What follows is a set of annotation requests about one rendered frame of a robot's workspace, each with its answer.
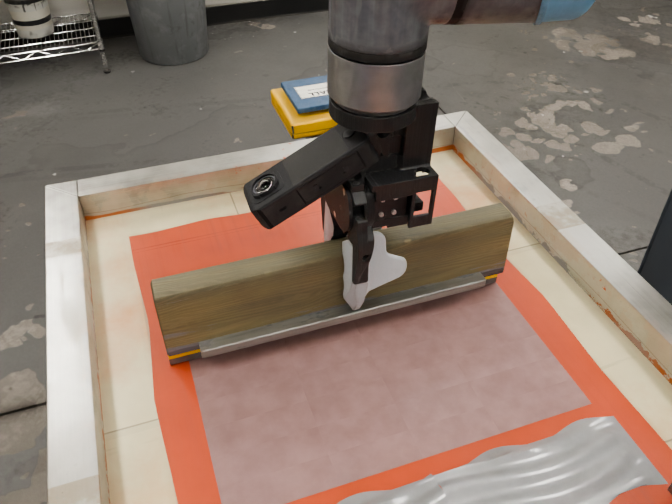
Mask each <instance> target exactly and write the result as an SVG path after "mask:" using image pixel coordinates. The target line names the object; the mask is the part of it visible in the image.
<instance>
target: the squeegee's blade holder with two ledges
mask: <svg viewBox="0 0 672 504"><path fill-rule="evenodd" d="M485 283H486V279H485V277H484V276H483V275H482V274H481V272H478V273H474V274H470V275H466V276H462V277H458V278H454V279H450V280H446V281H442V282H438V283H434V284H430V285H426V286H422V287H418V288H414V289H410V290H406V291H402V292H398V293H394V294H390V295H386V296H382V297H378V298H374V299H370V300H366V301H364V302H363V304H362V306H361V307H360V309H357V310H352V308H351V307H350V306H349V305H346V306H342V307H338V308H334V309H330V310H326V311H322V312H318V313H314V314H310V315H306V316H302V317H298V318H294V319H289V320H285V321H281V322H277V323H273V324H269V325H265V326H261V327H257V328H253V329H249V330H245V331H241V332H237V333H233V334H229V335H225V336H221V337H217V338H213V339H209V340H205V341H201V342H199V347H200V351H201V355H202V358H208V357H211V356H215V355H219V354H223V353H227V352H231V351H235V350H239V349H243V348H247V347H251V346H254V345H258V344H262V343H266V342H270V341H274V340H278V339H282V338H286V337H290V336H294V335H297V334H301V333H305V332H309V331H313V330H317V329H321V328H325V327H329V326H333V325H337V324H340V323H344V322H348V321H352V320H356V319H360V318H364V317H368V316H372V315H376V314H379V313H383V312H387V311H391V310H395V309H399V308H403V307H407V306H411V305H415V304H419V303H422V302H426V301H430V300H434V299H438V298H442V297H446V296H450V295H454V294H458V293H462V292H465V291H469V290H473V289H477V288H481V287H484V286H485Z"/></svg>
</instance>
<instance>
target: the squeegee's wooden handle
mask: <svg viewBox="0 0 672 504"><path fill-rule="evenodd" d="M513 224H514V219H513V216H512V214H511V213H510V212H509V210H508V209H507V208H506V207H505V206H504V205H503V204H502V203H497V204H492V205H488V206H483V207H479V208H474V209H470V210H465V211H461V212H456V213H451V214H447V215H442V216H438V217H433V218H432V224H427V225H422V226H417V227H412V228H408V226H407V225H408V224H404V225H399V226H394V227H389V228H383V229H379V230H374V231H378V232H381V233H382V234H383V235H384V236H385V239H386V251H387V252H388V253H389V254H393V255H397V256H401V257H404V258H405V259H406V262H407V268H406V271H405V272H404V274H403V275H402V276H400V277H398V278H396V279H394V280H392V281H390V282H388V283H385V284H383V285H381V286H379V287H377V288H375V289H372V290H370V291H369V292H368V293H367V295H366V296H365V299H364V301H366V300H370V299H374V298H378V297H382V296H386V295H390V294H394V293H398V292H402V291H406V290H410V289H414V288H418V287H422V286H426V285H430V284H434V283H438V282H442V281H446V280H450V279H454V278H458V277H462V276H466V275H470V274H474V273H478V272H481V274H482V275H483V276H484V277H487V276H491V275H495V274H499V273H503V271H504V267H505V262H506V258H507V253H508V248H509V243H510V238H511V234H512V229H513ZM344 240H348V236H347V237H343V238H338V239H334V240H329V241H324V242H320V243H315V244H311V245H306V246H302V247H297V248H293V249H288V250H284V251H279V252H275V253H270V254H265V255H261V256H256V257H252V258H247V259H243V260H238V261H234V262H229V263H225V264H220V265H216V266H211V267H206V268H202V269H197V270H193V271H188V272H184V273H179V274H175V275H170V276H166V277H161V278H157V279H152V280H151V283H150V285H151V291H152V296H153V301H154V305H155V309H156V313H157V317H158V321H159V325H160V328H161V332H162V336H163V340H164V344H165V348H166V352H167V355H168V356H174V355H178V354H181V353H185V352H189V351H193V350H197V349H200V347H199V342H201V341H205V340H209V339H213V338H217V337H221V336H225V335H229V334H233V333H237V332H241V331H245V330H249V329H253V328H257V327H261V326H265V325H269V324H273V323H277V322H281V321H285V320H289V319H294V318H298V317H302V316H306V315H310V314H314V313H318V312H322V311H326V310H330V309H334V308H338V307H342V306H346V305H349V304H348V303H347V302H346V300H345V299H344V297H343V290H344V281H343V274H344V259H343V254H342V242H343V241H344Z"/></svg>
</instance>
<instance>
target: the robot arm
mask: <svg viewBox="0 0 672 504"><path fill-rule="evenodd" d="M594 2H595V0H329V14H328V66H327V92H328V94H329V115H330V117H331V118H332V119H333V120H334V121H335V122H336V123H338V124H337V125H336V126H334V127H333V128H331V129H330V130H328V131H327V132H325V133H323V134H322V135H320V136H319V137H317V138H316V139H314V140H313V141H311V142H310V143H308V144H306V145H305V146H303V147H302V148H300V149H299V150H297V151H296V152H294V153H292V154H291V155H289V156H288V157H286V158H285V159H283V160H282V161H280V162H278V163H277V164H275V165H274V166H272V167H271V168H269V169H268V170H266V171H264V172H263V173H261V174H260V175H258V176H257V177H255V178H254V179H252V180H250V181H249V182H247V183H246V184H245V185H244V188H243V191H244V195H245V198H246V201H247V203H248V206H249V209H250V211H251V213H252V214H253V215H254V217H255V218H256V219H257V220H258V221H259V223H260V224H261V225H262V226H263V227H264V228H266V229H272V228H274V227H275V226H277V225H278V224H280V223H282V222H283V221H285V220H286V219H288V218H289V217H291V216H293V215H294V214H296V213H297V212H299V211H301V210H302V209H304V208H305V207H307V206H308V205H310V204H312V203H313V202H315V201H316V200H318V199H319V198H321V212H322V228H323V230H324V241H329V240H334V239H338V238H343V237H347V236H348V240H344V241H343V242H342V254H343V259H344V274H343V281H344V290H343V297H344V299H345V300H346V302H347V303H348V304H349V306H350V307H351V308H352V310H357V309H360V307H361V306H362V304H363V302H364V299H365V296H366V295H367V293H368V292H369V291H370V290H372V289H375V288H377V287H379V286H381V285H383V284H385V283H388V282H390V281H392V280H394V279H396V278H398V277H400V276H402V275H403V274H404V272H405V271H406V268H407V262H406V259H405V258H404V257H401V256H397V255H393V254H389V253H388V252H387V251H386V239H385V236H384V235H383V234H382V233H381V232H378V231H374V230H379V229H382V227H383V226H387V228H389V227H394V226H399V225H404V224H408V225H407V226H408V228H412V227H417V226H422V225H427V224H432V217H433V211H434V204H435V198H436V191H437V185H438V178H439V175H438V173H437V172H436V171H435V170H434V169H433V168H432V167H431V163H430V162H431V155H432V148H433V141H434V134H435V127H436V120H437V113H438V106H439V102H438V101H437V100H436V99H435V98H433V97H429V96H428V95H427V92H426V90H425V89H424V88H423V87H422V81H423V73H424V65H425V57H426V48H427V40H428V32H429V26H430V25H440V24H442V25H466V24H508V23H533V24H534V25H540V24H541V23H542V22H551V21H564V20H573V19H576V18H578V17H580V16H582V15H583V14H584V13H585V12H587V11H588V10H589V8H590V7H591V6H592V5H593V3H594ZM420 171H421V172H422V173H424V172H426V173H428V174H427V175H421V176H416V173H417V172H420ZM429 190H431V196H430V202H429V209H428V213H423V214H418V215H414V212H415V211H420V210H422V209H423V200H421V199H420V198H419V196H418V195H417V194H416V193H418V192H424V191H429Z"/></svg>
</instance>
